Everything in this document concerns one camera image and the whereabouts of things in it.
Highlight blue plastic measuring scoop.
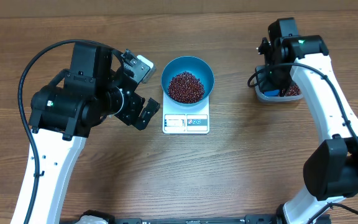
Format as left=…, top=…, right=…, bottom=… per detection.
left=264, top=90, right=280, bottom=97

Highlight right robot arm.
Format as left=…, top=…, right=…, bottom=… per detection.
left=245, top=17, right=358, bottom=223

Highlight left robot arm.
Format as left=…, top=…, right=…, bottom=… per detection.
left=12, top=40, right=160, bottom=223

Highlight white digital kitchen scale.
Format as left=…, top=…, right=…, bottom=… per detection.
left=162, top=93, right=210, bottom=134

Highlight red beans in bowl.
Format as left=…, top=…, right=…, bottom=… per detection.
left=168, top=71, right=205, bottom=104

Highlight teal metal bowl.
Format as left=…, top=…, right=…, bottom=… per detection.
left=161, top=56, right=215, bottom=106

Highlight red beans in container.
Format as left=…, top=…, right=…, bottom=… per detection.
left=280, top=83, right=301, bottom=96

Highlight clear plastic food container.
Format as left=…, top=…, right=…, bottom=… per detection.
left=254, top=65, right=305, bottom=103

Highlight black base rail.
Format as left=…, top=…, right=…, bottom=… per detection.
left=59, top=210, right=332, bottom=224

